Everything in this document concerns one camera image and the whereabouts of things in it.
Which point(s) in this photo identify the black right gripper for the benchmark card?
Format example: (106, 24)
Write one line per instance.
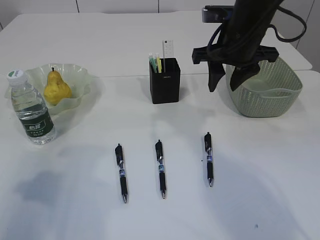
(245, 57)

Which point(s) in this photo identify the transparent plastic ruler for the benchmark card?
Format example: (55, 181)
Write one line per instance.
(167, 51)

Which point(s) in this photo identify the black gel pen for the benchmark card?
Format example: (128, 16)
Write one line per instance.
(209, 158)
(161, 168)
(122, 173)

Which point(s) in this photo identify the yellow pen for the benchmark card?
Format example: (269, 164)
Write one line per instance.
(158, 63)

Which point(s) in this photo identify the mint green pen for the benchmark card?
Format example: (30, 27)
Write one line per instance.
(153, 62)

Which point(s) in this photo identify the yellow pear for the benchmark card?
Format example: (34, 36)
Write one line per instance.
(56, 89)

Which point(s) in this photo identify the clear water bottle green label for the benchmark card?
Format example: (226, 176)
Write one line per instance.
(30, 108)

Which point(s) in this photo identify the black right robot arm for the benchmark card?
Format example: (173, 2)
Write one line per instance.
(237, 40)

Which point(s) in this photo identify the green plastic woven basket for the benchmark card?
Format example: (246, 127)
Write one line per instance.
(270, 93)

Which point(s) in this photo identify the black square pen holder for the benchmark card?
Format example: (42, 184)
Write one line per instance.
(165, 86)

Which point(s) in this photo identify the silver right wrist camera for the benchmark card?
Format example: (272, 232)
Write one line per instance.
(216, 13)

